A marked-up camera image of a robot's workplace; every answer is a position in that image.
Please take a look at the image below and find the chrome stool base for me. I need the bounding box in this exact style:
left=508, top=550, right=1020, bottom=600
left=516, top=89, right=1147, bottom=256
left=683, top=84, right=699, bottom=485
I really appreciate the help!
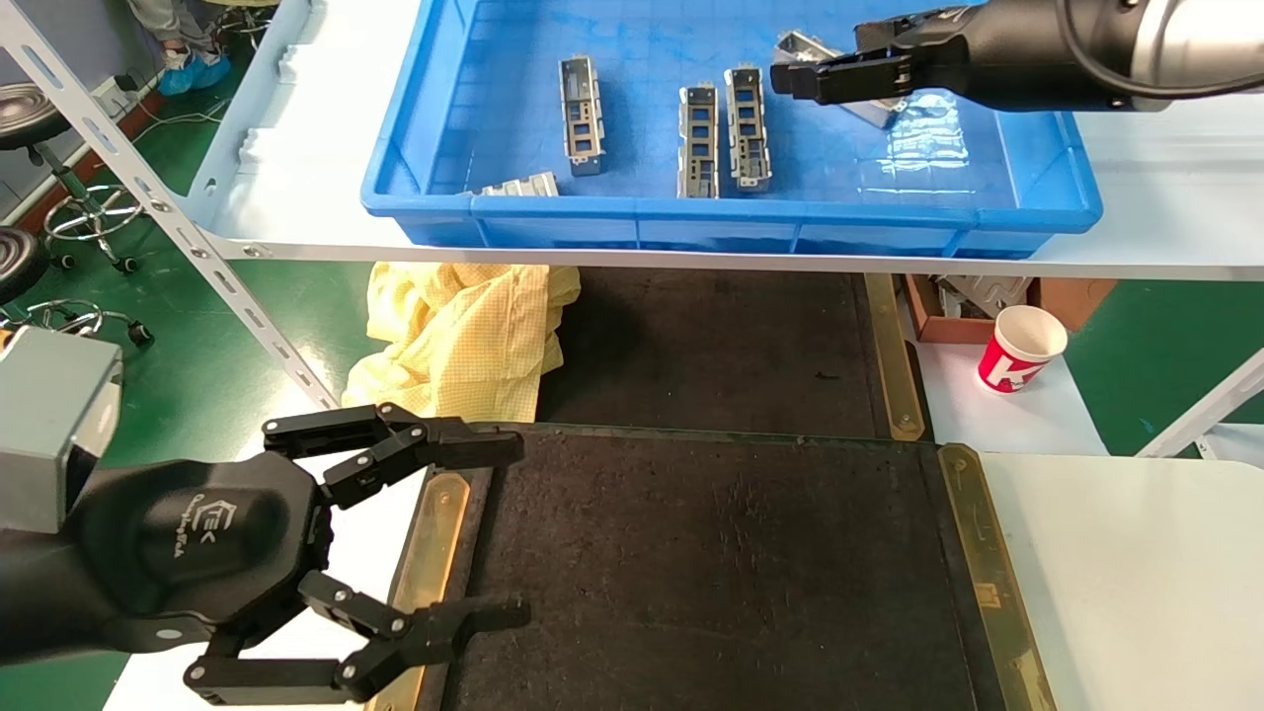
left=212, top=0, right=282, bottom=50

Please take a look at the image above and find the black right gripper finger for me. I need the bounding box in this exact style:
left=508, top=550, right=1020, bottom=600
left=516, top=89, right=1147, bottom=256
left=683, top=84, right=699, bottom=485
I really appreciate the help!
left=770, top=47, right=916, bottom=107
left=854, top=8, right=977, bottom=52

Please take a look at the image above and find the red and white paper cup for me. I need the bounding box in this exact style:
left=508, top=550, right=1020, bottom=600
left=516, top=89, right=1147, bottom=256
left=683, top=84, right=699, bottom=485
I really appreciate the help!
left=977, top=305, right=1068, bottom=395

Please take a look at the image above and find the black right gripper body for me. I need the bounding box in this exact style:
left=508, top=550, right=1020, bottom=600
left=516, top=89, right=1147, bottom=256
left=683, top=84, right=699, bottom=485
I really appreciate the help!
left=910, top=0, right=1148, bottom=113

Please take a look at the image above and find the grey metal bracket part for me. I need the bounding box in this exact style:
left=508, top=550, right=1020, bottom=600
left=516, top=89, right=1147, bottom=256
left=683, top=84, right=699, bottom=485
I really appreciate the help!
left=724, top=66, right=773, bottom=193
left=676, top=85, right=720, bottom=200
left=558, top=56, right=605, bottom=178
left=773, top=31, right=908, bottom=130
left=478, top=172, right=560, bottom=198

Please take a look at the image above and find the blue plastic bin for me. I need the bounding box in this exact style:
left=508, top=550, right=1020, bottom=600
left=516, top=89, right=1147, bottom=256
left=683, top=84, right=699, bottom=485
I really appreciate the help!
left=359, top=0, right=1103, bottom=260

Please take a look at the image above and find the clear plastic film piece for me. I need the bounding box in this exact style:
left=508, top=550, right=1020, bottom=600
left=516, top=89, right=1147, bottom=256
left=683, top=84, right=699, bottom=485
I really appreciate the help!
left=882, top=94, right=974, bottom=189

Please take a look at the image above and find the brown cardboard box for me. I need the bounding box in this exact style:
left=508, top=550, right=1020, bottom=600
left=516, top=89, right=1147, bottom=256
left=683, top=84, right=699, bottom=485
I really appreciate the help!
left=901, top=275, right=1119, bottom=345

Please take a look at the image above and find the yellow checked cloth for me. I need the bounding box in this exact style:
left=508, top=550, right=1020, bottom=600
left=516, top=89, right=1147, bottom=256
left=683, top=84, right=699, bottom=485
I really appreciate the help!
left=344, top=262, right=582, bottom=424

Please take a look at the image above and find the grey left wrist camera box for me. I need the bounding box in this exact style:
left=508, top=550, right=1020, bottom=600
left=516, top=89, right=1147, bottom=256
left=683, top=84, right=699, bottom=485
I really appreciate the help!
left=0, top=326, right=124, bottom=534

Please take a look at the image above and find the white rack post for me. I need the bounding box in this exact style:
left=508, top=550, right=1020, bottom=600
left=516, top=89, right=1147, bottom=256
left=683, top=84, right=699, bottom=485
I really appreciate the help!
left=1136, top=348, right=1264, bottom=460

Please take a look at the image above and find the white plastic piece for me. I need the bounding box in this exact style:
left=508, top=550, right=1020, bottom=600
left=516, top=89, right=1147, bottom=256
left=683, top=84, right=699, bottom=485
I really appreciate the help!
left=933, top=276, right=1033, bottom=319

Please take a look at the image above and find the black round stool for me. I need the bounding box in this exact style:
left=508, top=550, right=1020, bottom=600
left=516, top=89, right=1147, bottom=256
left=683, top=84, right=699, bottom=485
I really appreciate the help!
left=0, top=84, right=149, bottom=275
left=0, top=227, right=154, bottom=347

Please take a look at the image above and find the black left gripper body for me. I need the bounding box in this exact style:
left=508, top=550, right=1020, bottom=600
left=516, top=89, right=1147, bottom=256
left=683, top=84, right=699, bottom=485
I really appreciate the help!
left=0, top=454, right=336, bottom=667

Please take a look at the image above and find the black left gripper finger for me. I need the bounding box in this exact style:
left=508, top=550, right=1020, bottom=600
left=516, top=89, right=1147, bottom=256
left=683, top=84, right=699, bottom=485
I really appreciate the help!
left=262, top=403, right=524, bottom=511
left=185, top=571, right=531, bottom=706

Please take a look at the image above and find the white rack shelf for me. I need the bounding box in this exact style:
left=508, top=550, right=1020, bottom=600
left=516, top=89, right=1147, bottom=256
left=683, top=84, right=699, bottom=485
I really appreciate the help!
left=183, top=0, right=1264, bottom=284

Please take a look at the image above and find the white floor cable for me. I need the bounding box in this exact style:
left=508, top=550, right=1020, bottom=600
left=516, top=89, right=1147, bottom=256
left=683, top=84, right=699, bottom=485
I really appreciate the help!
left=146, top=97, right=234, bottom=131

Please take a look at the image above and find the grey perforated rack post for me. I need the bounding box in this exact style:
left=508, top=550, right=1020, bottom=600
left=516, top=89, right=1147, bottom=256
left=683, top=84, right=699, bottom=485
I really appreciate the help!
left=0, top=0, right=337, bottom=406

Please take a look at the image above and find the black felt mat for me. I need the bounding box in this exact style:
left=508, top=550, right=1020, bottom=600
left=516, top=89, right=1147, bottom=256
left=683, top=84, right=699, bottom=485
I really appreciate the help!
left=533, top=265, right=885, bottom=435
left=439, top=423, right=988, bottom=711

